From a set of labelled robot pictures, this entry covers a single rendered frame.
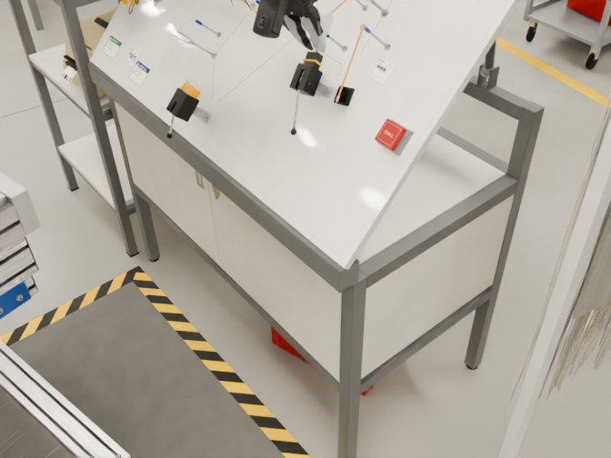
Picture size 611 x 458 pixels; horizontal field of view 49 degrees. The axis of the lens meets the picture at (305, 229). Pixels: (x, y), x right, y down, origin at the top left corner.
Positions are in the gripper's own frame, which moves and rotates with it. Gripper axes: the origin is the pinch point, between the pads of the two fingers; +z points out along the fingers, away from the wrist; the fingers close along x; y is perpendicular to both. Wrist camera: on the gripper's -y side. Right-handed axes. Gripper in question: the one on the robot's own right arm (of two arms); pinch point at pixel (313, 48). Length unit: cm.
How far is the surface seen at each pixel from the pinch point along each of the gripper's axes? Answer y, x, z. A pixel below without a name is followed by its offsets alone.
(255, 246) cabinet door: -23, 30, 53
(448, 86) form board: 11.8, -18.6, 17.2
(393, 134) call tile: -1.0, -12.7, 19.4
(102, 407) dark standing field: -80, 75, 92
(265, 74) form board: 6.7, 29.9, 19.6
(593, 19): 232, 60, 197
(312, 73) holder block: 3.8, 8.9, 11.8
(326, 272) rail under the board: -26.8, -5.9, 37.1
